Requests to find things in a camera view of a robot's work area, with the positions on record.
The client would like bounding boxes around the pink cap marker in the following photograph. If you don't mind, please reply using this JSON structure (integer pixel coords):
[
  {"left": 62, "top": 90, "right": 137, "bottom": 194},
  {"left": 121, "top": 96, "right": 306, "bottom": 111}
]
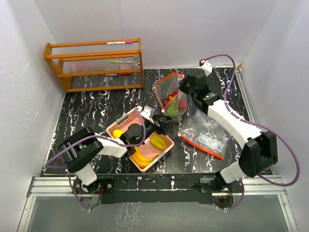
[{"left": 106, "top": 41, "right": 134, "bottom": 45}]

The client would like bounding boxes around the red strawberry bunch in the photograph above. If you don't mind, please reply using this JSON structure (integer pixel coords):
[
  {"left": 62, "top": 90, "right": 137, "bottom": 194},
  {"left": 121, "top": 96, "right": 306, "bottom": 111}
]
[{"left": 168, "top": 90, "right": 187, "bottom": 114}]

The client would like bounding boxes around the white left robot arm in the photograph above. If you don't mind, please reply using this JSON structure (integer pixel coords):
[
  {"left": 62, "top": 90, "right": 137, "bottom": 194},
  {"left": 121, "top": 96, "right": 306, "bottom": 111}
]
[{"left": 58, "top": 119, "right": 166, "bottom": 193}]

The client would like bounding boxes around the yellow mango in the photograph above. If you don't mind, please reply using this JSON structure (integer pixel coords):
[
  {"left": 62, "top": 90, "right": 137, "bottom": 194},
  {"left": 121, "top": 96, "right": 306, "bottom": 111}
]
[{"left": 112, "top": 129, "right": 124, "bottom": 139}]

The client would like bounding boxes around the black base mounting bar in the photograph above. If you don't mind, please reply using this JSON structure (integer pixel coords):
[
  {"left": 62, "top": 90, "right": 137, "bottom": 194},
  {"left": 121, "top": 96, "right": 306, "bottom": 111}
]
[{"left": 98, "top": 174, "right": 243, "bottom": 204}]

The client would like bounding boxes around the pink perforated plastic basket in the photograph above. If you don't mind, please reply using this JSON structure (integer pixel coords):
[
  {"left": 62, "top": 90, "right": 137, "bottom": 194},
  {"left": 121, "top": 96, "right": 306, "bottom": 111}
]
[{"left": 107, "top": 106, "right": 174, "bottom": 173}]

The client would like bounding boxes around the clear orange-zip bag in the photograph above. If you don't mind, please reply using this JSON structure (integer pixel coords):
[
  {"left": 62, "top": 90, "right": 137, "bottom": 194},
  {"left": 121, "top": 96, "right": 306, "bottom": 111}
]
[{"left": 154, "top": 72, "right": 188, "bottom": 122}]

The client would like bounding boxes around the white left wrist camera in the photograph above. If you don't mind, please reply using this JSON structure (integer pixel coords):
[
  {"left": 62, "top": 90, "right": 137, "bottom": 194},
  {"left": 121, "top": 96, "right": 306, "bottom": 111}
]
[{"left": 140, "top": 106, "right": 155, "bottom": 120}]

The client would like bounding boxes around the yellow banana bunch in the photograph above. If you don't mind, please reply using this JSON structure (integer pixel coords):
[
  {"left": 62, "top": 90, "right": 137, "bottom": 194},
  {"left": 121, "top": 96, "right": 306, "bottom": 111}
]
[{"left": 130, "top": 146, "right": 159, "bottom": 169}]

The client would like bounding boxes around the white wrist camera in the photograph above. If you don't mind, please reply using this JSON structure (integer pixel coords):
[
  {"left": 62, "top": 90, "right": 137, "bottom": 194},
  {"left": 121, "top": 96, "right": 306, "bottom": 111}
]
[
  {"left": 199, "top": 58, "right": 212, "bottom": 77},
  {"left": 140, "top": 106, "right": 155, "bottom": 120}
]

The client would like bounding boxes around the yellow lemon slice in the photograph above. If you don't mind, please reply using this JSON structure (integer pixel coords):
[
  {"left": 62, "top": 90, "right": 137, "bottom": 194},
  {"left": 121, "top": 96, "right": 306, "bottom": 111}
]
[{"left": 150, "top": 134, "right": 167, "bottom": 151}]

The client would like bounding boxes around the green grape bunch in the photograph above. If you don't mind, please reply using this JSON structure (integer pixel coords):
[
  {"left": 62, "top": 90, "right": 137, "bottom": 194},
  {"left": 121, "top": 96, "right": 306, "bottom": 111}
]
[{"left": 165, "top": 97, "right": 180, "bottom": 117}]

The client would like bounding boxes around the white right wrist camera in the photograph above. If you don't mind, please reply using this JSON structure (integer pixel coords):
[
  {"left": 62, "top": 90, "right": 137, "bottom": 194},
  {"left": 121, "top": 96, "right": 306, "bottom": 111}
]
[{"left": 199, "top": 58, "right": 212, "bottom": 77}]

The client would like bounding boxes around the wooden shelf rack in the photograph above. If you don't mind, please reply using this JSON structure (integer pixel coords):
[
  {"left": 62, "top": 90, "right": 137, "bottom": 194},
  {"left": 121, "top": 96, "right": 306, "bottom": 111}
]
[{"left": 43, "top": 38, "right": 144, "bottom": 93}]

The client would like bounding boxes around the dark purple plum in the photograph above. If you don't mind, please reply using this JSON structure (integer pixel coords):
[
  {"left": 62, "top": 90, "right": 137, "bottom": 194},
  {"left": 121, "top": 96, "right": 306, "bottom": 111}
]
[{"left": 161, "top": 98, "right": 169, "bottom": 107}]

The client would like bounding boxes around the green cap marker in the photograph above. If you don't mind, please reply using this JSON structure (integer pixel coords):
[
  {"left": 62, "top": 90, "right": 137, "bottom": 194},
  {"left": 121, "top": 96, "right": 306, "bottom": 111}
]
[{"left": 109, "top": 60, "right": 134, "bottom": 64}]

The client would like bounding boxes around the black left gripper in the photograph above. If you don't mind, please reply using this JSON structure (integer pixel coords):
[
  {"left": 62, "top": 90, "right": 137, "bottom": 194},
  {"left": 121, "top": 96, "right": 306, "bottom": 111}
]
[{"left": 135, "top": 114, "right": 172, "bottom": 147}]

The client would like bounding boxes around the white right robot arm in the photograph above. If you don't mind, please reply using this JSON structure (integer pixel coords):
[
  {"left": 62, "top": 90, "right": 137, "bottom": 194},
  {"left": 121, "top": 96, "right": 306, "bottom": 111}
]
[{"left": 179, "top": 68, "right": 278, "bottom": 192}]

